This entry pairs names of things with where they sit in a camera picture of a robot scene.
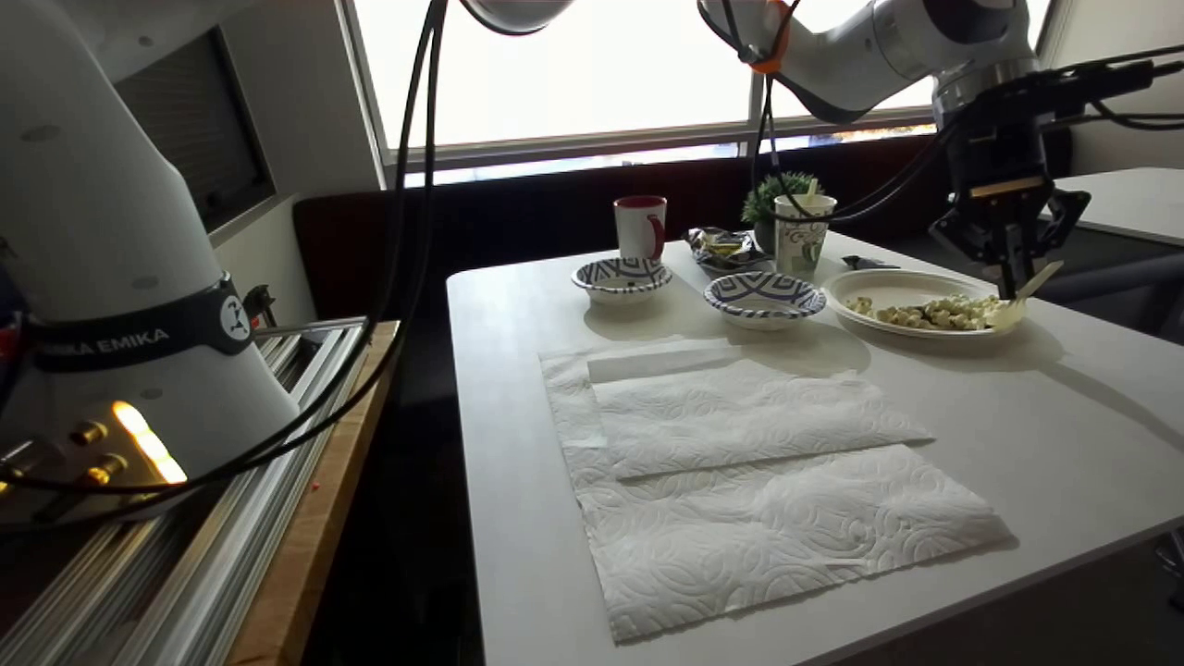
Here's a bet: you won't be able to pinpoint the white round plate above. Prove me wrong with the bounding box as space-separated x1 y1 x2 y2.
823 266 1030 343

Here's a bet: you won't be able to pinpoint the red and white mug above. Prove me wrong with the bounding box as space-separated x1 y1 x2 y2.
612 194 670 266

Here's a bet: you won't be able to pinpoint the dark wall screen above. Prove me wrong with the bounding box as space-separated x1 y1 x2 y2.
87 24 277 236

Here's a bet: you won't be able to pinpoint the popcorn and coffee beans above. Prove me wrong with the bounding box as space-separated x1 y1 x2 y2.
847 288 1016 332

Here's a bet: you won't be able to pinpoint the large white paper towel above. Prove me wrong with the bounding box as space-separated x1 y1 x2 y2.
535 336 1016 647

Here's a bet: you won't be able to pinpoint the small bar clamp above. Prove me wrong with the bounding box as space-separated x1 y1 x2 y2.
239 287 281 341

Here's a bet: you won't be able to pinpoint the small dark bowl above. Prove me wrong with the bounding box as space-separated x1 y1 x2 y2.
684 224 774 275

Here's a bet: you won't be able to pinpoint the wooden base board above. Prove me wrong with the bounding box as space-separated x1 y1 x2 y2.
226 319 406 666

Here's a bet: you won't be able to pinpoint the white patterned cup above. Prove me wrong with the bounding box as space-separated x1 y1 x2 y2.
769 194 839 282

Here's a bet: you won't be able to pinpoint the window with white frame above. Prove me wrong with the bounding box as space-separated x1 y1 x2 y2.
337 0 1065 194

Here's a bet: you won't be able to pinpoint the small green potted plant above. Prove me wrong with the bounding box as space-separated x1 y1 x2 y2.
740 172 826 257

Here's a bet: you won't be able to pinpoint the folded white paper towel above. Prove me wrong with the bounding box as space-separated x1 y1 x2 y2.
583 336 941 486

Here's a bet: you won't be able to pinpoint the blue patterned bowl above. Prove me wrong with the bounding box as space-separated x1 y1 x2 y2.
702 266 827 328
568 257 676 306

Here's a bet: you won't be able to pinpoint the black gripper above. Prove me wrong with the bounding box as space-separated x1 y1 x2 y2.
941 108 1096 303

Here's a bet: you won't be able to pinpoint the white side table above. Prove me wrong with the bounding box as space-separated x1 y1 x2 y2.
1046 163 1184 251

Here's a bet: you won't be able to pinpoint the aluminium rail frame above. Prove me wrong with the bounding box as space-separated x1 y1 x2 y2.
0 315 370 666

